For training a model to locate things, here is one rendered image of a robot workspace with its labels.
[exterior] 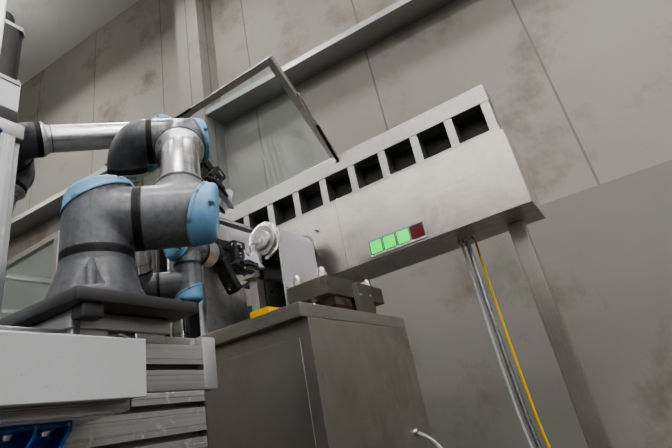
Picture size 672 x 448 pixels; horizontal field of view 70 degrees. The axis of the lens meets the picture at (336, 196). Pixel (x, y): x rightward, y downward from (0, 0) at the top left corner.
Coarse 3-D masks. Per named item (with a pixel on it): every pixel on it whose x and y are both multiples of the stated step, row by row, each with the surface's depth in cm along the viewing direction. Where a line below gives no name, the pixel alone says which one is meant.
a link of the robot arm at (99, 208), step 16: (96, 176) 82; (112, 176) 84; (80, 192) 80; (96, 192) 81; (112, 192) 82; (128, 192) 83; (64, 208) 81; (80, 208) 79; (96, 208) 80; (112, 208) 80; (128, 208) 81; (64, 224) 79; (80, 224) 78; (96, 224) 78; (112, 224) 80; (128, 224) 81; (64, 240) 78; (80, 240) 77; (96, 240) 77; (112, 240) 79; (128, 240) 81
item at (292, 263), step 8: (280, 248) 177; (280, 256) 175; (288, 256) 179; (296, 256) 184; (304, 256) 188; (288, 264) 177; (296, 264) 182; (304, 264) 186; (312, 264) 191; (288, 272) 175; (296, 272) 180; (304, 272) 184; (312, 272) 189; (288, 280) 173; (304, 280) 182
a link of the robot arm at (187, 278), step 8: (176, 264) 132; (184, 264) 132; (192, 264) 132; (200, 264) 135; (160, 272) 131; (168, 272) 131; (176, 272) 131; (184, 272) 131; (192, 272) 131; (200, 272) 134; (160, 280) 128; (168, 280) 129; (176, 280) 129; (184, 280) 130; (192, 280) 130; (200, 280) 133; (160, 288) 128; (168, 288) 128; (176, 288) 129; (184, 288) 129; (192, 288) 129; (200, 288) 131; (160, 296) 128; (168, 296) 129; (176, 296) 129; (184, 296) 128; (192, 296) 129; (200, 296) 130
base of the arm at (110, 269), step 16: (64, 256) 77; (80, 256) 76; (96, 256) 76; (112, 256) 78; (128, 256) 80; (64, 272) 74; (80, 272) 74; (96, 272) 75; (112, 272) 76; (128, 272) 78; (64, 288) 72; (112, 288) 74; (128, 288) 76
